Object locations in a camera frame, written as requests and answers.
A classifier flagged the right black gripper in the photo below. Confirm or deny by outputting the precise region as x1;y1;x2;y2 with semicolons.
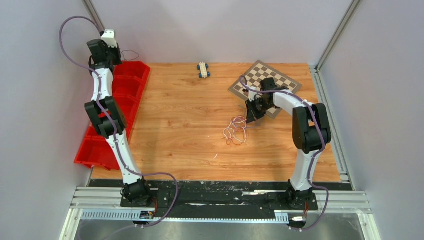
246;97;274;124

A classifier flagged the black wire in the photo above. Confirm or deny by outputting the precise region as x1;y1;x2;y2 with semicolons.
119;49;141;63

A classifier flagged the coloured wire bundle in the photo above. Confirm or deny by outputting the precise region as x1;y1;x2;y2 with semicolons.
223;114;258;147

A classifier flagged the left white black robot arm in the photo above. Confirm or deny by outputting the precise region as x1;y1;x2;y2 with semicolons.
84;39;153;207

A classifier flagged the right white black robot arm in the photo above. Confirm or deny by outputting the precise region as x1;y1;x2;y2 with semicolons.
239;75;332;209

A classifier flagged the red plastic bin row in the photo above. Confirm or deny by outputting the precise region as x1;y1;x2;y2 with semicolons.
74;61;151;171

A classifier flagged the wooden chessboard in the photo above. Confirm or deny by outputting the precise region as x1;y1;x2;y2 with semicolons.
228;60;302;101

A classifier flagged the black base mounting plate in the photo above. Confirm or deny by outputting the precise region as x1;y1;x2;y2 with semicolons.
120;180;318;220

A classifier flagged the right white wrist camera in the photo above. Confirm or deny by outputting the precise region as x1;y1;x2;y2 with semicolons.
248;91;262;102

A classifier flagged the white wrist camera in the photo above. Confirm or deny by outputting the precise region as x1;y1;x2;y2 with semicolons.
100;29;118;49
248;91;262;102

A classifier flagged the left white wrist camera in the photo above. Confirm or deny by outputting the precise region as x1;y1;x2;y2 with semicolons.
100;29;118;49

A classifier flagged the left corner aluminium post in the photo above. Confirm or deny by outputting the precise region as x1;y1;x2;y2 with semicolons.
81;0;106;36

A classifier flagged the corner aluminium post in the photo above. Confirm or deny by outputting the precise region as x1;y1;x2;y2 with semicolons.
81;0;106;36
315;0;363;72

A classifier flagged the right corner aluminium post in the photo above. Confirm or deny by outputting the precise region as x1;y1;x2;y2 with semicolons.
315;0;363;72

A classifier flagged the aluminium frame rail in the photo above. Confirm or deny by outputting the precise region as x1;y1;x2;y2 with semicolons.
60;187;380;240

